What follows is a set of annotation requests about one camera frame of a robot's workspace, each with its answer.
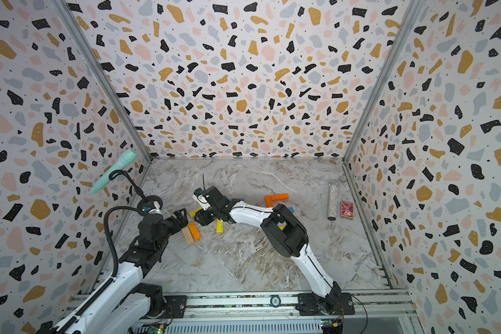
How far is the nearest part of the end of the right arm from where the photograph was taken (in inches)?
28.5

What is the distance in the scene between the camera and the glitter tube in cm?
99

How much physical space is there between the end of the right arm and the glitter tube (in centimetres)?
49
